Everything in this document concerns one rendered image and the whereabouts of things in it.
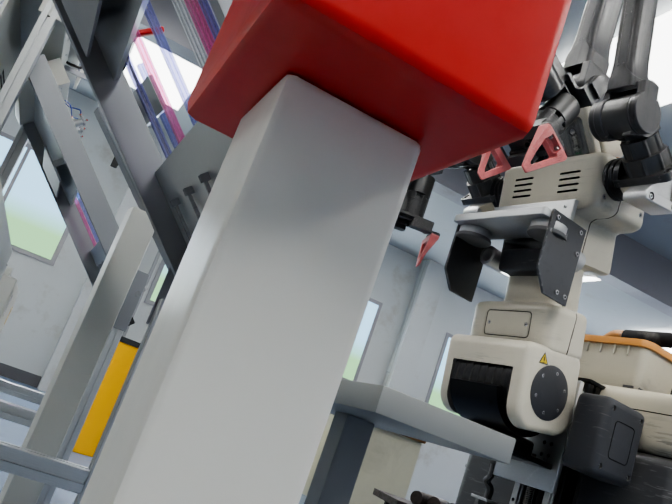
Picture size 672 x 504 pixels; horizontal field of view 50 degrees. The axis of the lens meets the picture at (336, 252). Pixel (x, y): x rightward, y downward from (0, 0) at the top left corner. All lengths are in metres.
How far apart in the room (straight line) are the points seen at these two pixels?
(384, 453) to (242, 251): 6.24
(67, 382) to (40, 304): 6.62
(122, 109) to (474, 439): 0.83
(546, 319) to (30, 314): 7.06
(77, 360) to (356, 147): 1.29
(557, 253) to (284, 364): 1.19
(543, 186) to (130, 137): 0.85
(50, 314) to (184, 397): 7.89
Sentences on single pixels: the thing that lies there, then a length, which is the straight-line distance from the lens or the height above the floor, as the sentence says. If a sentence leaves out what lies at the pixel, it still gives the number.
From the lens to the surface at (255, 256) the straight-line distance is 0.24.
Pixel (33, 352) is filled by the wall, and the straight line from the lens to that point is 8.12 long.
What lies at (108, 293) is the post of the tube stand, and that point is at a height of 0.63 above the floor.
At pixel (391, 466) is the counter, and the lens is 6.52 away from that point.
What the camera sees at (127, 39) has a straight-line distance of 1.21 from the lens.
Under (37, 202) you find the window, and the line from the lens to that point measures 8.20.
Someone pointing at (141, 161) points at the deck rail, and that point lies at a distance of 1.36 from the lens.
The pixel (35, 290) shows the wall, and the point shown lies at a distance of 8.13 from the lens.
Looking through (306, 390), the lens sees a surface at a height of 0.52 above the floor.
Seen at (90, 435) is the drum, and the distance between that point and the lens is 4.18.
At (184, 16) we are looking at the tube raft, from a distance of 0.97.
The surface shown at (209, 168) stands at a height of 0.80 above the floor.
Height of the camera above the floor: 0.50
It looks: 14 degrees up
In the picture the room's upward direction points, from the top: 20 degrees clockwise
